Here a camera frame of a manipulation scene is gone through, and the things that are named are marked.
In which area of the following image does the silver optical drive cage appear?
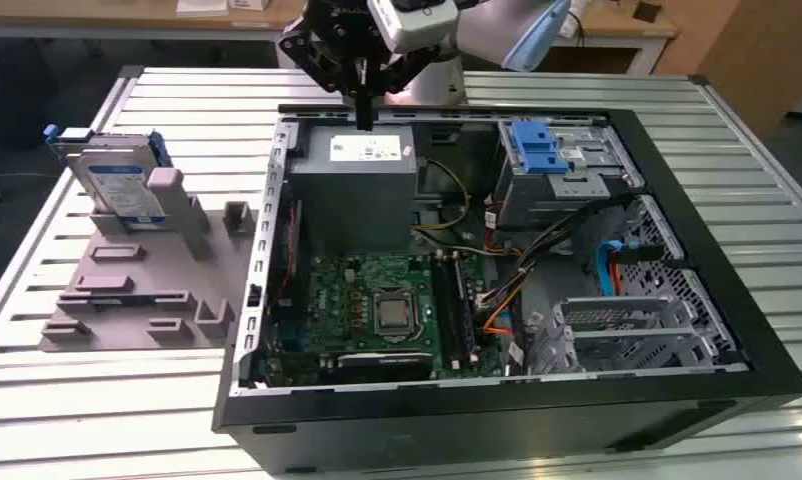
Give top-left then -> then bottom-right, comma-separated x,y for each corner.
492,119 -> 647,232

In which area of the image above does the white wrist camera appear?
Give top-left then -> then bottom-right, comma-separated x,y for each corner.
365,0 -> 463,54

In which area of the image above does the black cable bundle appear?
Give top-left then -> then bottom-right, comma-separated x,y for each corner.
476,197 -> 642,304

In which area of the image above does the blue data wire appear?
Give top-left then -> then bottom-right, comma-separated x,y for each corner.
596,241 -> 642,301

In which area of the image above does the hard disk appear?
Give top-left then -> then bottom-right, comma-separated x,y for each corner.
43,124 -> 172,231

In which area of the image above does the red yellow power wire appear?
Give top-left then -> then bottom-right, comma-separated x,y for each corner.
608,247 -> 687,297

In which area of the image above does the RAM stick with black chips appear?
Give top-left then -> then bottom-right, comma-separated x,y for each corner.
455,269 -> 480,354

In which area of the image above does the grey power supply unit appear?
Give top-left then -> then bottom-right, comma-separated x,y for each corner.
287,124 -> 420,256

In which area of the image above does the blue plastic latch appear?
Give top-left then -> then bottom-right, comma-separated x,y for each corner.
511,121 -> 570,175

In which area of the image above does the black open PC case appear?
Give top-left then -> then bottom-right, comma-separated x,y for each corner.
211,103 -> 802,475

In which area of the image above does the wooden desk white frame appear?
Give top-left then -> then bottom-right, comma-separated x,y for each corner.
0,0 -> 682,69

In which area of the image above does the orange wire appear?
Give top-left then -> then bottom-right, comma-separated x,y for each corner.
482,299 -> 516,335

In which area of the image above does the metal socket cover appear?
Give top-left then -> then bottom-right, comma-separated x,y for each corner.
369,285 -> 423,345

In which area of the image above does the white paper box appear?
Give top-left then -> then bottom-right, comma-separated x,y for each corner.
176,0 -> 231,17

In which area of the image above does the black RAM slot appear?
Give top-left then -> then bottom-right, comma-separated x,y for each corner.
448,252 -> 476,367
456,252 -> 486,365
439,252 -> 467,369
431,252 -> 459,370

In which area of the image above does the black graphics card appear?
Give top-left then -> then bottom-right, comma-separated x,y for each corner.
319,349 -> 436,385

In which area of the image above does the thin red wire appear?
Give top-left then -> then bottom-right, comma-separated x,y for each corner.
276,199 -> 303,307

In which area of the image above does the green motherboard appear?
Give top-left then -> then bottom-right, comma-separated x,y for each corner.
265,249 -> 512,387

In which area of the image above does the silver disk bay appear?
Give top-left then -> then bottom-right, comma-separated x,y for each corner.
550,294 -> 736,375

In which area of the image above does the grey parts rack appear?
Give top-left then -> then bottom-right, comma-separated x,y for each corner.
37,168 -> 263,354

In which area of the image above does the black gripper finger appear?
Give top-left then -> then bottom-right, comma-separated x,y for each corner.
277,17 -> 368,132
365,45 -> 445,132

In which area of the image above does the silver CPU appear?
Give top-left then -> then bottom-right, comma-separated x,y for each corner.
372,298 -> 419,337

